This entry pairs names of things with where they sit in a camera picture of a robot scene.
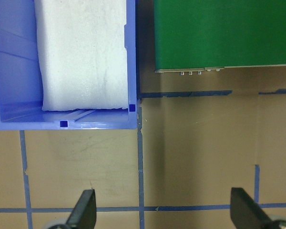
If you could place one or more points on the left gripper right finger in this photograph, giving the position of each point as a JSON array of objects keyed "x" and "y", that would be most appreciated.
[{"x": 245, "y": 213}]

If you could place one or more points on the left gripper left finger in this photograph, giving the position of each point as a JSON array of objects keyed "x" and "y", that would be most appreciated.
[{"x": 84, "y": 214}]

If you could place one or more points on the blue bin with buttons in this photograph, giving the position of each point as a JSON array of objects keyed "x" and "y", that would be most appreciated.
[{"x": 21, "y": 90}]

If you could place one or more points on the white foam pad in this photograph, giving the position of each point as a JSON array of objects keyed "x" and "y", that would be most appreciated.
[{"x": 82, "y": 55}]

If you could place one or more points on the green conveyor belt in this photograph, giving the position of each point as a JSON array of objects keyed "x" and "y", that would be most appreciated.
[{"x": 203, "y": 35}]

